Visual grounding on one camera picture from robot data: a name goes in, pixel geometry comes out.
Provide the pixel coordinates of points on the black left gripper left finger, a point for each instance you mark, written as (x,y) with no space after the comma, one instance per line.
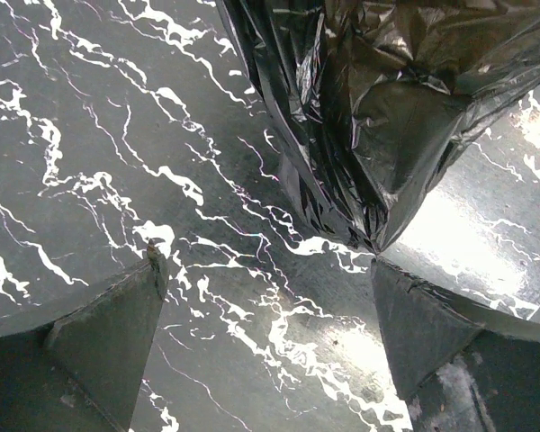
(76,364)

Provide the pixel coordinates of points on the black trash bag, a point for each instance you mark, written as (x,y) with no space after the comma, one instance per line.
(373,101)

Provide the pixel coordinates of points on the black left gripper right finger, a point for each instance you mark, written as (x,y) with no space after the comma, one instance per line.
(457,364)

